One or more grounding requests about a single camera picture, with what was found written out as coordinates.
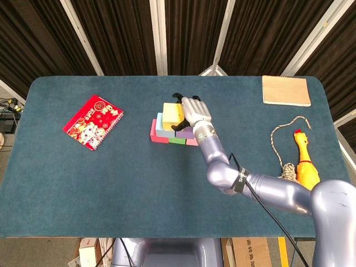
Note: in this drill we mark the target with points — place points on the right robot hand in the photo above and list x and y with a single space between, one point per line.
196 111

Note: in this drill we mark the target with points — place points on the yellow block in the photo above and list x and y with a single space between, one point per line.
172 115

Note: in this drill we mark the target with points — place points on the purple block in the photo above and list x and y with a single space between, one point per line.
185 134

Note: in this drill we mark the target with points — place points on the pink foam cube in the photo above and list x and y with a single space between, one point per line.
192 142

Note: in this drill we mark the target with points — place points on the light blue block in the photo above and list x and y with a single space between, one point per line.
160 125

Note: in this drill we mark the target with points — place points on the pink block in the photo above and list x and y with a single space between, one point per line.
155 137

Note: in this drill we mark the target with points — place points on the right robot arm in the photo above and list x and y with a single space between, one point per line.
264 189

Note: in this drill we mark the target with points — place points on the green foam cube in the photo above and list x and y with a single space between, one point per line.
176 141

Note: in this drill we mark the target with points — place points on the brown kraft paper notepad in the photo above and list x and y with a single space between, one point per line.
286 90

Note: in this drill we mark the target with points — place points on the dark brown pleated curtain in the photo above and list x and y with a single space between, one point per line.
125 36

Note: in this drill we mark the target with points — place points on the red spiral cartoon notebook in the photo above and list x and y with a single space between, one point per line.
93 122

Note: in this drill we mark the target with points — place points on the yellow rubber chicken toy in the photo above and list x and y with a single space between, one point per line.
306 161

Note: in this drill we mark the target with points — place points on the teal felt table cover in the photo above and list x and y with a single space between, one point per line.
83 194

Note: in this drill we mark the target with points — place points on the blue-gray robot torso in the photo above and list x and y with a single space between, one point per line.
172 253

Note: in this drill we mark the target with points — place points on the brown cardboard box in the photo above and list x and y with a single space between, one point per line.
250 253

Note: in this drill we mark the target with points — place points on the white cardboard box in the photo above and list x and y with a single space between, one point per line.
89 254

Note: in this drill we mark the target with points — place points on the white partition frame post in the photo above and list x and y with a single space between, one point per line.
222 36
346 118
80 36
158 36
11 91
314 36

